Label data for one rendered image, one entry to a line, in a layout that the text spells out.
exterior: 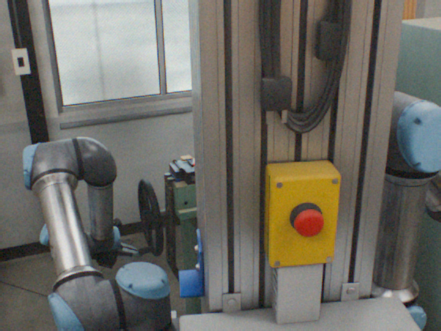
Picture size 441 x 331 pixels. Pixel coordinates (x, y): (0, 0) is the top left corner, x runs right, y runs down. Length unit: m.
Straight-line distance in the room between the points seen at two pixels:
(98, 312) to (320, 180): 0.67
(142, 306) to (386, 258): 0.53
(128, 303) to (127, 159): 2.05
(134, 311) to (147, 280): 0.07
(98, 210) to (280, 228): 0.96
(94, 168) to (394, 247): 0.78
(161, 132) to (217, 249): 2.45
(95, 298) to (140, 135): 2.04
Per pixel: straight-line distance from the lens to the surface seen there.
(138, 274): 1.19
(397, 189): 1.01
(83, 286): 1.18
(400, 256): 1.08
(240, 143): 0.65
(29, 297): 3.02
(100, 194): 1.50
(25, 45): 2.84
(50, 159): 1.36
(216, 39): 0.62
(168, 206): 1.85
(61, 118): 3.01
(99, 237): 1.66
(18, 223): 3.24
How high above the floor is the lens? 1.73
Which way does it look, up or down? 23 degrees down
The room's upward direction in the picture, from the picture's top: 1 degrees counter-clockwise
